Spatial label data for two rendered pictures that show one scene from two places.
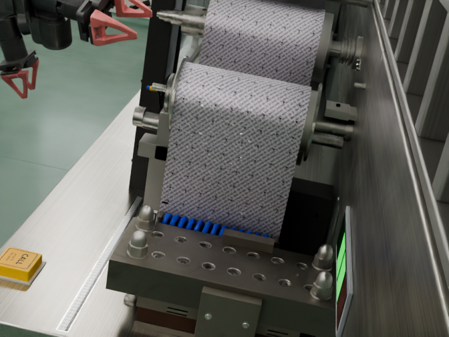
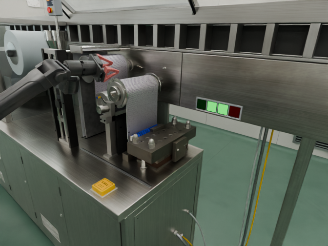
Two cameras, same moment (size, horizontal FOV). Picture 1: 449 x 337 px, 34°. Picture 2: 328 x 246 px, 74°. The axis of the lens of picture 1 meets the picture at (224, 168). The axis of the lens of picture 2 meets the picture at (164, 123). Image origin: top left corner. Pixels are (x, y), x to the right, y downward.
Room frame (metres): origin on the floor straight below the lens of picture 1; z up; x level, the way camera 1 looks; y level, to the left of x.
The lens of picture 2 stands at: (0.53, 0.85, 1.52)
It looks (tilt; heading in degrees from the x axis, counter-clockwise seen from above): 22 degrees down; 303
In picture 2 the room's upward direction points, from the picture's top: 2 degrees clockwise
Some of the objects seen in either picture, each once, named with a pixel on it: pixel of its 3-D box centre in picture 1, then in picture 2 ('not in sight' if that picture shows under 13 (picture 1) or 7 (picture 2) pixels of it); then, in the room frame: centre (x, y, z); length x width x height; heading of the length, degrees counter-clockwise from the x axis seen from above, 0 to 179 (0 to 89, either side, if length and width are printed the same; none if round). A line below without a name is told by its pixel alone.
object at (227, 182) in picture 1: (225, 186); (142, 116); (1.23, -0.01, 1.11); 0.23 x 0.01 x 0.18; 86
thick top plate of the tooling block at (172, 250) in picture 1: (228, 275); (164, 138); (1.11, -0.04, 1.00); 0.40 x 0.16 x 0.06; 86
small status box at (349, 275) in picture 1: (343, 266); (217, 107); (0.89, -0.19, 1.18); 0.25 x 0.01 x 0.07; 176
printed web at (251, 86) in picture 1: (242, 130); (118, 101); (1.42, -0.02, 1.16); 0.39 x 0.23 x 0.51; 176
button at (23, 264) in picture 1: (17, 263); (103, 186); (1.15, 0.35, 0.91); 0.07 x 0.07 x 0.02; 86
